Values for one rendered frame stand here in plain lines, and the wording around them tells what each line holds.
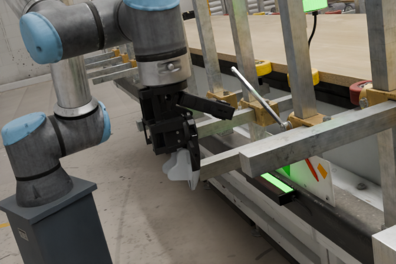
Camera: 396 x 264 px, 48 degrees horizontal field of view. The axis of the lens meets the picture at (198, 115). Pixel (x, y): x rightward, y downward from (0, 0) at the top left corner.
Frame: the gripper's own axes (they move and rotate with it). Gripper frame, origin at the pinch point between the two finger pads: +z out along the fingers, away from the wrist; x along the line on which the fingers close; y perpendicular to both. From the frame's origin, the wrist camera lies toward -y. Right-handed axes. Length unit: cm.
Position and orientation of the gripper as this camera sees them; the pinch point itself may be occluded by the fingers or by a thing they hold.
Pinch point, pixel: (195, 182)
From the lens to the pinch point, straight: 85.2
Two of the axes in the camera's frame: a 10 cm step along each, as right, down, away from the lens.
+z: 1.6, 9.5, 2.8
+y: -9.3, 2.4, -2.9
